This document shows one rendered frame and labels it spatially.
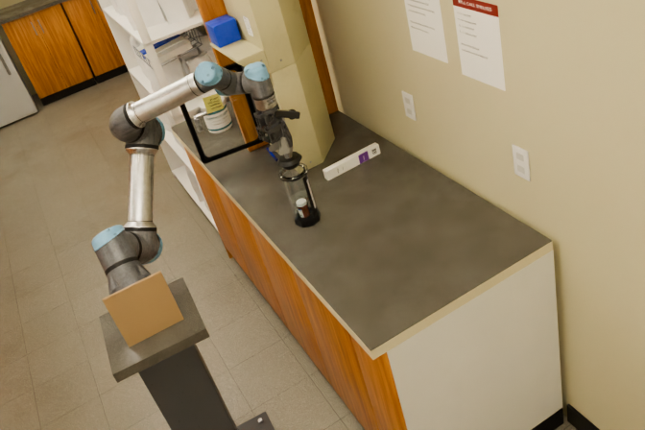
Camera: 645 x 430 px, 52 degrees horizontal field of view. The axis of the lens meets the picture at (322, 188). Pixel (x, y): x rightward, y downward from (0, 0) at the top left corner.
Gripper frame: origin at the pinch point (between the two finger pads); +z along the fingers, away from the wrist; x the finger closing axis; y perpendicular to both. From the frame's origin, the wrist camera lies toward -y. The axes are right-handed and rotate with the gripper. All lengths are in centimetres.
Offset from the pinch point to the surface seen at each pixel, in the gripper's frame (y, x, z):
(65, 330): 74, -169, 123
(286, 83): -26.1, -26.1, -10.1
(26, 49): -77, -532, 60
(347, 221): -6.7, 14.9, 30.4
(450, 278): -1, 66, 31
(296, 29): -40, -29, -27
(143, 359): 79, 5, 30
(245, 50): -18.8, -36.0, -26.8
